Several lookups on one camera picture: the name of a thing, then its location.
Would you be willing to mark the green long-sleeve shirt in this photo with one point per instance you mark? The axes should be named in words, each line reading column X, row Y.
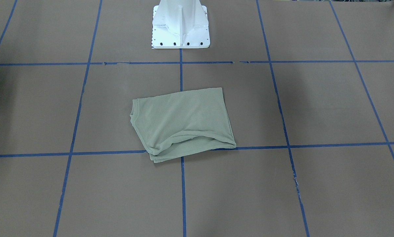
column 183, row 123

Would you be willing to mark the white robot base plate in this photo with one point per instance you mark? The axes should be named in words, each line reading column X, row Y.
column 180, row 24

